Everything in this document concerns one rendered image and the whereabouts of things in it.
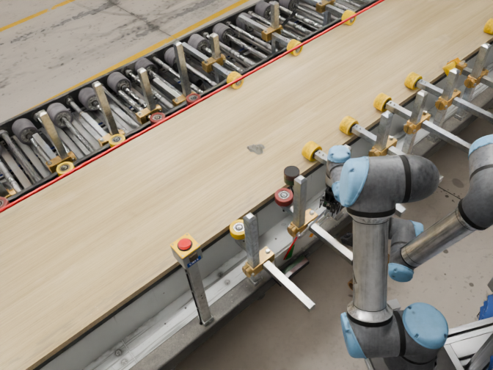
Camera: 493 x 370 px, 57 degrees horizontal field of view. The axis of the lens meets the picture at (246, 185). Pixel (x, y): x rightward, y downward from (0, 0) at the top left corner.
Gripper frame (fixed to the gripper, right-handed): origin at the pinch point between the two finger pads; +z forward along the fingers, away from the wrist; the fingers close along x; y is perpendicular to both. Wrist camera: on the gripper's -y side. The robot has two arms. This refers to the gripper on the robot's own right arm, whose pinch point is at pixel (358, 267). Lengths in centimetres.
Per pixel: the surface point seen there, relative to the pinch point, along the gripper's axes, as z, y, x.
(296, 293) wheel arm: -0.1, -8.2, -25.5
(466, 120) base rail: 13, -25, 122
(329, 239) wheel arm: -3.6, -15.1, -0.6
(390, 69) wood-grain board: -8, -68, 106
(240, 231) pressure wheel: -8.3, -39.6, -25.9
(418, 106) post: -24, -28, 69
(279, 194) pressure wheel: -8.1, -43.4, -0.9
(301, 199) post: -22.3, -27.0, -5.1
